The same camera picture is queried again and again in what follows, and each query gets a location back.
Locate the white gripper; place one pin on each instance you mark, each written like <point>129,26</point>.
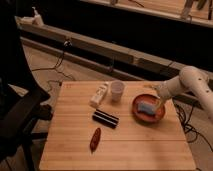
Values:
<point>163,92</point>

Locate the black striped eraser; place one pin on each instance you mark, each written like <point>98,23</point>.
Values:
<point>104,118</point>

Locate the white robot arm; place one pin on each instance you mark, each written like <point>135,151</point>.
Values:
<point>189,79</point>

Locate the white ceramic cup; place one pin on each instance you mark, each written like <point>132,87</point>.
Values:
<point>117,88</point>

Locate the blue sponge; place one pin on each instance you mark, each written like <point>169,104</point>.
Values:
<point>145,107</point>

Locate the red sausage toy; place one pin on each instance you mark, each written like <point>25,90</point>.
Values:
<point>95,139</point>

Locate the black office chair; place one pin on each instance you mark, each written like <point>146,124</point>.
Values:
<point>20,95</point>

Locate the white pump dispenser bottle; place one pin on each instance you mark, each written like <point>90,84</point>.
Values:
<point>37,17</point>

